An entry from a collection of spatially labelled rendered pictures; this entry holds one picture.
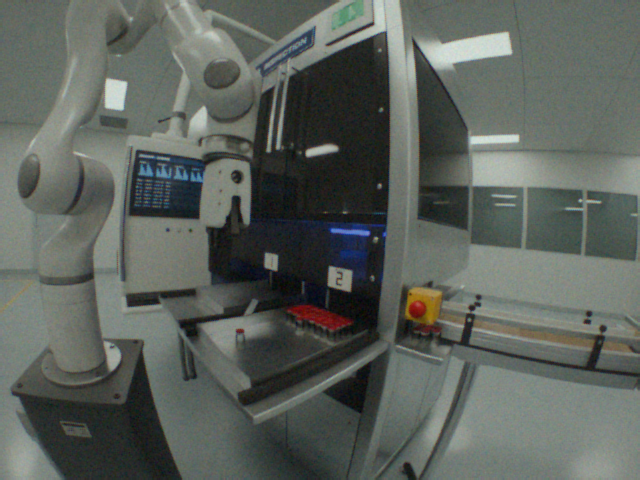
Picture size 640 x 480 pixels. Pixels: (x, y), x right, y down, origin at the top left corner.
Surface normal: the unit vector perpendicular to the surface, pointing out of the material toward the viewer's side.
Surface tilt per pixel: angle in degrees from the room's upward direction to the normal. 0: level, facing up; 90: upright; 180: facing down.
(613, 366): 90
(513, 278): 90
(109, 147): 90
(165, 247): 90
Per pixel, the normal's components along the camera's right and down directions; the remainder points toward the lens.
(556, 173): -0.69, 0.00
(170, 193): 0.72, 0.08
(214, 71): 0.15, 0.12
